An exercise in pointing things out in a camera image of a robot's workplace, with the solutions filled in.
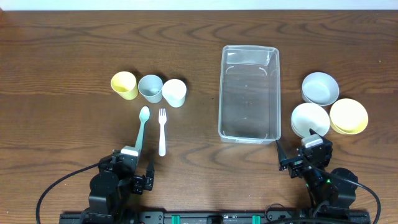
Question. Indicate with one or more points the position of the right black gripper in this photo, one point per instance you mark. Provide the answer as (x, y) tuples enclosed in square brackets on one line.
[(300, 157)]

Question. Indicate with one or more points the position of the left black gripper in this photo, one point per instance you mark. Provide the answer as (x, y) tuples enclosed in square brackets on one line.
[(134, 176)]

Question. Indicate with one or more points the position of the white plastic bowl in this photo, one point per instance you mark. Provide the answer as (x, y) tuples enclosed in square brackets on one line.
[(308, 116)]

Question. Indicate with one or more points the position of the yellow plastic bowl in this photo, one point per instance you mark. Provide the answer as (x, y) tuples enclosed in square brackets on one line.
[(348, 116)]

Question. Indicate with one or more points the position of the grey plastic bowl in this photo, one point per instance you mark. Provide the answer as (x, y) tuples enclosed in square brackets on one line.
[(320, 88)]

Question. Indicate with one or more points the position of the grey plastic cup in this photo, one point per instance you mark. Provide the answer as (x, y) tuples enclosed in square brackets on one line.
[(150, 87)]

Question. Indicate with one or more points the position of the yellow plastic cup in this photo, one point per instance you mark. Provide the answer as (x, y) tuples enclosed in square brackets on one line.
[(125, 84)]

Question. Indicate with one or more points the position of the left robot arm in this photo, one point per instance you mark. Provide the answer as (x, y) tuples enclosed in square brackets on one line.
[(110, 190)]

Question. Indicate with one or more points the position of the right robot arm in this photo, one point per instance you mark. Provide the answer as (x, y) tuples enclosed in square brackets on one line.
[(331, 194)]

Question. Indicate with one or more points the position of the clear plastic container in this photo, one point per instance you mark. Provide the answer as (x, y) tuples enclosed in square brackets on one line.
[(249, 99)]

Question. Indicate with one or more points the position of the white plastic fork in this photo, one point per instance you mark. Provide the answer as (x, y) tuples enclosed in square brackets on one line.
[(162, 122)]

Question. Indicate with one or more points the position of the mint green plastic spoon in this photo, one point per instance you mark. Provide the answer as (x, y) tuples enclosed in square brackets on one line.
[(144, 116)]

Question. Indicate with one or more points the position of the white plastic cup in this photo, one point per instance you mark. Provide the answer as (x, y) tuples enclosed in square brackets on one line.
[(174, 91)]

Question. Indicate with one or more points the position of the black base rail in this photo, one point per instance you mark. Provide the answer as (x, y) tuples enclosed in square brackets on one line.
[(211, 218)]

